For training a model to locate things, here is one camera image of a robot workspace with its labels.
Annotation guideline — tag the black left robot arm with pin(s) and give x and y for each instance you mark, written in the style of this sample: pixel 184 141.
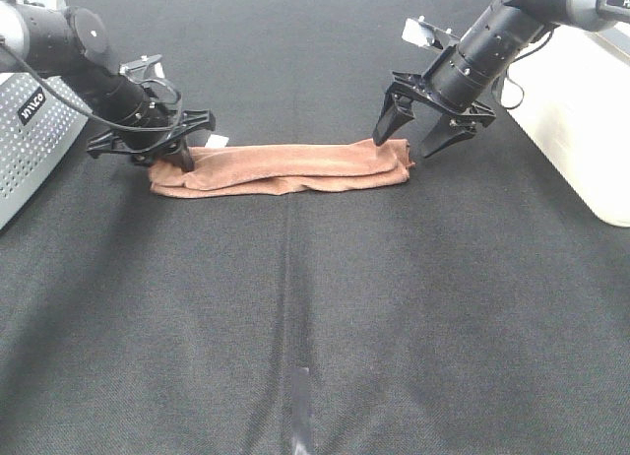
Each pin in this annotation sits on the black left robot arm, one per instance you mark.
pixel 70 44

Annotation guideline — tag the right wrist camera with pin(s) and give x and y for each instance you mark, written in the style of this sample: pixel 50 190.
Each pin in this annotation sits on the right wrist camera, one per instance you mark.
pixel 418 32

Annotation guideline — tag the grey perforated laundry basket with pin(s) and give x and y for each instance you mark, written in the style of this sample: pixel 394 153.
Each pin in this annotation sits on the grey perforated laundry basket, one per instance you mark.
pixel 36 129

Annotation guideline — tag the brown towel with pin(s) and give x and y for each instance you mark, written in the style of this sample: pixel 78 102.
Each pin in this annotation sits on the brown towel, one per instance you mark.
pixel 282 169

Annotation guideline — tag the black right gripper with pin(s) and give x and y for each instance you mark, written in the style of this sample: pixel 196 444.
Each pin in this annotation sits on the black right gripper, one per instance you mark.
pixel 451 85

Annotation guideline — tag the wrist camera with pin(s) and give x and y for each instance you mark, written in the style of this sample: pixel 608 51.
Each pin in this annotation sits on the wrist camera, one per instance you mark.
pixel 418 32
pixel 147 67

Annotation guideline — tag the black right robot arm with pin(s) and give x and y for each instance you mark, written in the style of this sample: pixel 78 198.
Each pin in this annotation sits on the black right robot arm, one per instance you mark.
pixel 499 35

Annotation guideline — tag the white plastic storage bin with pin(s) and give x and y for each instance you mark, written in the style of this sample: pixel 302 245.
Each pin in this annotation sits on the white plastic storage bin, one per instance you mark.
pixel 572 99

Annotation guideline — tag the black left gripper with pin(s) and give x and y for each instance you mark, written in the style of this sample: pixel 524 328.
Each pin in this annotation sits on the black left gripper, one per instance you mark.
pixel 157 130

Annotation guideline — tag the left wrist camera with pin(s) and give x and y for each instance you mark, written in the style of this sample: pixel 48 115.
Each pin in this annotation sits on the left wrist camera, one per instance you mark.
pixel 147 67

